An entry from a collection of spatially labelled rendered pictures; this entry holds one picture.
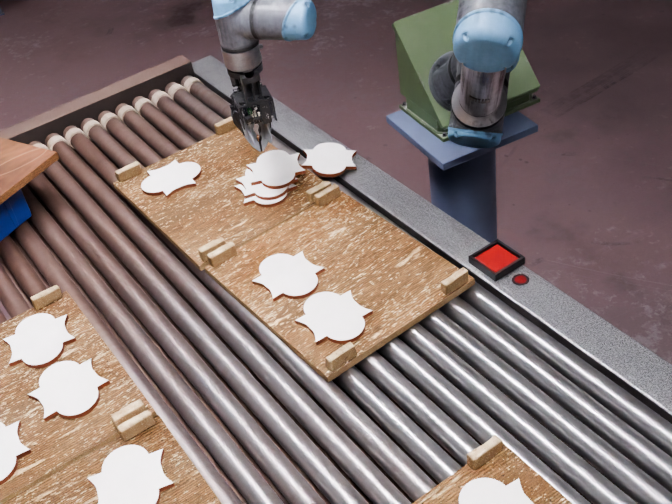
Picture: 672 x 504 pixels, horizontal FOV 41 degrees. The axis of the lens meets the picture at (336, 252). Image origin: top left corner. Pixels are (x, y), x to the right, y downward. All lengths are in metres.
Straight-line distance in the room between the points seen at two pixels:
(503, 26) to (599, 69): 2.69
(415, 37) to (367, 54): 2.28
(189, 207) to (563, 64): 2.61
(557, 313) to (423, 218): 0.38
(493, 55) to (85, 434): 0.94
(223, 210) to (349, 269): 0.36
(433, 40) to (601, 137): 1.66
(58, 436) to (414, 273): 0.70
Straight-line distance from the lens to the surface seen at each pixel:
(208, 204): 1.99
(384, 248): 1.78
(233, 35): 1.76
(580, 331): 1.63
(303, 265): 1.75
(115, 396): 1.63
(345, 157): 2.06
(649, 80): 4.17
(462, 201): 2.30
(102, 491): 1.49
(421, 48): 2.21
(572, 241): 3.25
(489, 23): 1.56
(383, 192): 1.96
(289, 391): 1.56
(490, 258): 1.75
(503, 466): 1.41
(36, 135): 2.45
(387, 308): 1.65
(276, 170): 1.99
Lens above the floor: 2.07
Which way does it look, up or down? 39 degrees down
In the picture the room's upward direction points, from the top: 9 degrees counter-clockwise
